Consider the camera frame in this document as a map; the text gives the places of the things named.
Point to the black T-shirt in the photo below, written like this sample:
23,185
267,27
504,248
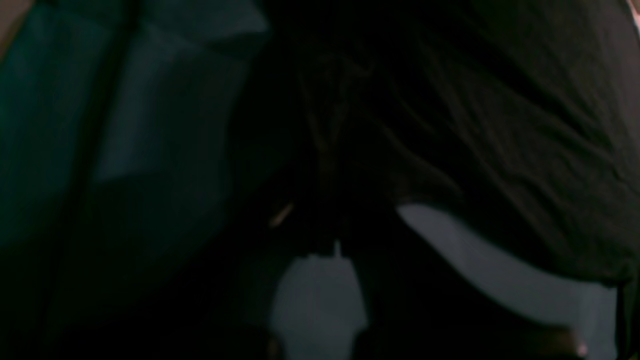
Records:
519,116

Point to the teal table cloth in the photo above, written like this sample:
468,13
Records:
125,103

